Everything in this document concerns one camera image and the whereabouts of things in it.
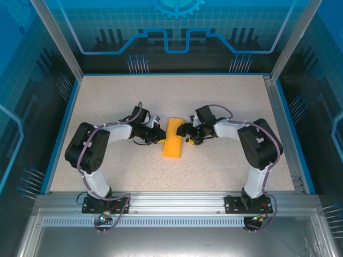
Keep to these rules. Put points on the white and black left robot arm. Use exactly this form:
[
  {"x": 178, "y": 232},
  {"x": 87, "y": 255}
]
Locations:
[{"x": 91, "y": 152}]

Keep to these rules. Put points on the black electronics box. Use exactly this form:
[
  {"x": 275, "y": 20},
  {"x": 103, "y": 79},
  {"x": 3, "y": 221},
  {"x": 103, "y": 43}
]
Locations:
[{"x": 174, "y": 203}]

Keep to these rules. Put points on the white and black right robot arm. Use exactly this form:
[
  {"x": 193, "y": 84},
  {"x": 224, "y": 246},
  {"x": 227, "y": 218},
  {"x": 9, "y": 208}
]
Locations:
[{"x": 260, "y": 150}]

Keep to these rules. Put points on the orange paper sheet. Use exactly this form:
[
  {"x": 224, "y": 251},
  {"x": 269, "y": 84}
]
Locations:
[{"x": 174, "y": 139}]

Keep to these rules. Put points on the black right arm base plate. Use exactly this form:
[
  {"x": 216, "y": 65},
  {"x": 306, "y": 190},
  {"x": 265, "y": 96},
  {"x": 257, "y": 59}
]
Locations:
[{"x": 231, "y": 204}]

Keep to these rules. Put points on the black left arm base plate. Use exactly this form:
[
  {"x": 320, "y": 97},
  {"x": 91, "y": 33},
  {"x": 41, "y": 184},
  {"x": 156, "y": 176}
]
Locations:
[{"x": 89, "y": 206}]

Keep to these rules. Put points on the aluminium side rail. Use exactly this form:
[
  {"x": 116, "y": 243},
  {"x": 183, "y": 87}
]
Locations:
[{"x": 281, "y": 128}]

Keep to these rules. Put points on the aluminium frame post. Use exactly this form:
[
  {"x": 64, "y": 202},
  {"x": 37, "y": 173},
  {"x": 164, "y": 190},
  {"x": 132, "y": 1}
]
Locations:
[
  {"x": 56, "y": 40},
  {"x": 294, "y": 40}
]

